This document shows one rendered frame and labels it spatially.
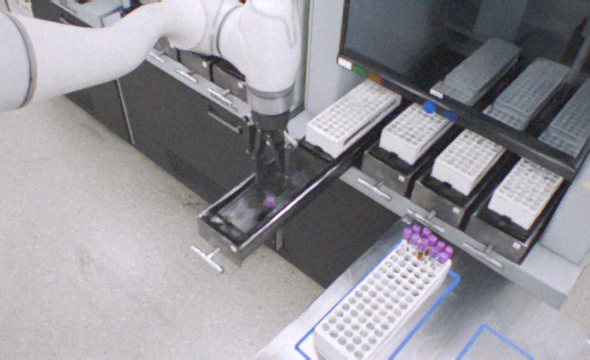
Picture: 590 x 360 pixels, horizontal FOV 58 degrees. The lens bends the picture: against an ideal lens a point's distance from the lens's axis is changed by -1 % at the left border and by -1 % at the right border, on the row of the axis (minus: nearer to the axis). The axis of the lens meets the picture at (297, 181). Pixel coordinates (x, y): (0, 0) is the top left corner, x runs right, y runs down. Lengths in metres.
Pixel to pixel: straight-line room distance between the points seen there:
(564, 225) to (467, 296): 0.31
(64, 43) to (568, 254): 1.13
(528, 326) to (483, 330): 0.09
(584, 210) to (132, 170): 1.86
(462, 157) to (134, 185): 1.54
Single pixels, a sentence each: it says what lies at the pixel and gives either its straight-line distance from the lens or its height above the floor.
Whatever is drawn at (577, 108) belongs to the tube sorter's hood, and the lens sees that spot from 1.14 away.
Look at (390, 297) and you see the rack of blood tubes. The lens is 1.02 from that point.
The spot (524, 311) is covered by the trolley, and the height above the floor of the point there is 0.82.
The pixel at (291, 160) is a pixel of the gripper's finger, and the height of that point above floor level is 0.99.
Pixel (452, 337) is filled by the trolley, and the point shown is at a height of 0.82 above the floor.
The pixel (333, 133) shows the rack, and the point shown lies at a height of 0.86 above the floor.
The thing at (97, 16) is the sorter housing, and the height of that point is 0.73.
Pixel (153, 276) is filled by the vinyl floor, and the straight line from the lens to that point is 2.13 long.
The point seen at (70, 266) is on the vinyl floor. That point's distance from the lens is 2.24.
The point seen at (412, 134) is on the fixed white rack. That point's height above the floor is 0.86.
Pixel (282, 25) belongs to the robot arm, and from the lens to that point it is 0.89.
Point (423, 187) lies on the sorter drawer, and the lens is 1.32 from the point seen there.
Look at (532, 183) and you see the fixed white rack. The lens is 1.35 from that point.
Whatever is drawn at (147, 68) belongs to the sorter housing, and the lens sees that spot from 1.99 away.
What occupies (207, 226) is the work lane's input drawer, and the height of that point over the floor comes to 0.80.
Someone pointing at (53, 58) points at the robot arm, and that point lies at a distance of 0.61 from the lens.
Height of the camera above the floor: 1.73
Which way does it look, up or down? 46 degrees down
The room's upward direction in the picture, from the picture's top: 3 degrees clockwise
